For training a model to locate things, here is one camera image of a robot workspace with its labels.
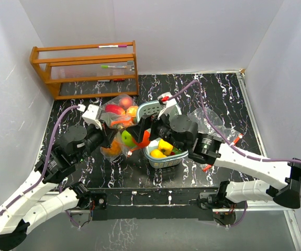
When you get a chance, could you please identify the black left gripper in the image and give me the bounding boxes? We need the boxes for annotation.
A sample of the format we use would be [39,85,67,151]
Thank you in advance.
[74,119,119,163]

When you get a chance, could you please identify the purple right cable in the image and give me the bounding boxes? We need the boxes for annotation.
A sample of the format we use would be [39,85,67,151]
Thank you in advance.
[165,79,301,200]

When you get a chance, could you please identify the green lime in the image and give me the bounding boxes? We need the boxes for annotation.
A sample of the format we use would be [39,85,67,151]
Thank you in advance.
[121,130,136,148]

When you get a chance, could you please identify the light blue plastic basket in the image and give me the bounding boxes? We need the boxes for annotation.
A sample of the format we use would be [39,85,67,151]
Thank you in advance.
[137,101,188,168]

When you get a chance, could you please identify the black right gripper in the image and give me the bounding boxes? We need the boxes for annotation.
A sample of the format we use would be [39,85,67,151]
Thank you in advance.
[127,107,187,153]

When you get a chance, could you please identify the wooden shelf rack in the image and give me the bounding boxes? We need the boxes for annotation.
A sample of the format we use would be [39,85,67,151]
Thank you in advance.
[29,41,139,100]

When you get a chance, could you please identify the green white pen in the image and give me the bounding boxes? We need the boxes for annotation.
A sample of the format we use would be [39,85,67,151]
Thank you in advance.
[101,65,127,69]

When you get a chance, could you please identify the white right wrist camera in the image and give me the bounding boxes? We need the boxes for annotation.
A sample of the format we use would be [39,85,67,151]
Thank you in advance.
[158,92,177,119]

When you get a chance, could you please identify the orange fruit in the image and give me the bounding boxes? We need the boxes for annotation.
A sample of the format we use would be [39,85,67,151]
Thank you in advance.
[126,117,137,124]

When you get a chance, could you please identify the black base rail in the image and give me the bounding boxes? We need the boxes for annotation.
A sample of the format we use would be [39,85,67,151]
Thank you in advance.
[61,187,248,223]

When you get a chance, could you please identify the yellow lemon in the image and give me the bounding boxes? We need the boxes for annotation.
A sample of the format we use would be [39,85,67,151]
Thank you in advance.
[150,149,167,158]

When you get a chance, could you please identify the small orange pineapple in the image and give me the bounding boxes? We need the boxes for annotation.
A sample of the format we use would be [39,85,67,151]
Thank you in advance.
[102,140,121,156]

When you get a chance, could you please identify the yellow bell pepper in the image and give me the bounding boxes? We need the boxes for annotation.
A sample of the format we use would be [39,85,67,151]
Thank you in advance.
[158,139,173,156]

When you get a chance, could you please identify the red bell pepper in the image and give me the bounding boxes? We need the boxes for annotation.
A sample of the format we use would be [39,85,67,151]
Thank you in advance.
[105,104,126,116]

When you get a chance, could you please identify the pink peach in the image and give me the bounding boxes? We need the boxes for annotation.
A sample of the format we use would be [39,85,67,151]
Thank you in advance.
[119,97,133,110]

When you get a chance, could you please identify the pink white pen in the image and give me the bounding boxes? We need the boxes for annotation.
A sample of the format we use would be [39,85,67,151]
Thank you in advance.
[98,44,128,49]

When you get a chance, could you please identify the clear orange-zip bag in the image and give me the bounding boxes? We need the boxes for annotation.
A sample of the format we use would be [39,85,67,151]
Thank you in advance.
[100,94,138,129]

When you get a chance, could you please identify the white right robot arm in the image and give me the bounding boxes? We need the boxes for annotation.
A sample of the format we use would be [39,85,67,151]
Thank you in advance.
[127,114,301,209]

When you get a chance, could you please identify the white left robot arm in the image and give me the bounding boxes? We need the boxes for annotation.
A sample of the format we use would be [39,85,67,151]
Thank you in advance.
[0,123,118,250]

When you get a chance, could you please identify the small orange tangerine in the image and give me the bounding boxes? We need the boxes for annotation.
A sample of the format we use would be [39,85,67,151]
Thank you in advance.
[138,131,150,147]

